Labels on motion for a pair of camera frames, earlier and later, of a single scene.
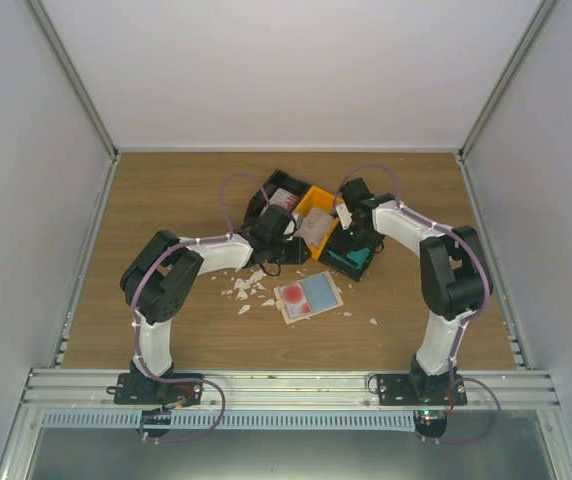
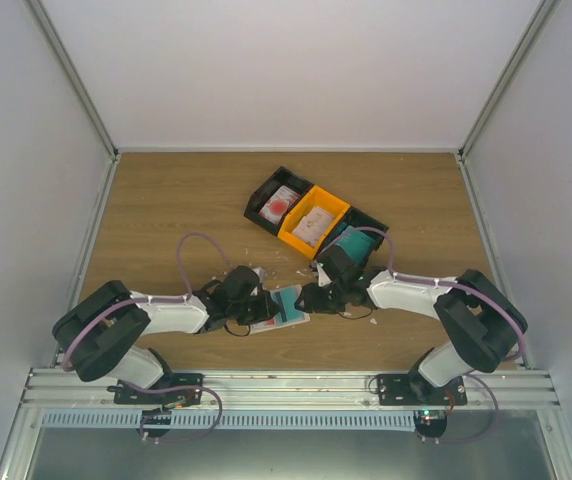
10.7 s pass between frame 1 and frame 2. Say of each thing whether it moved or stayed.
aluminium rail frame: stayed
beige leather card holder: moved
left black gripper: moved
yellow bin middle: stayed
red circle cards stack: stayed
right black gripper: moved
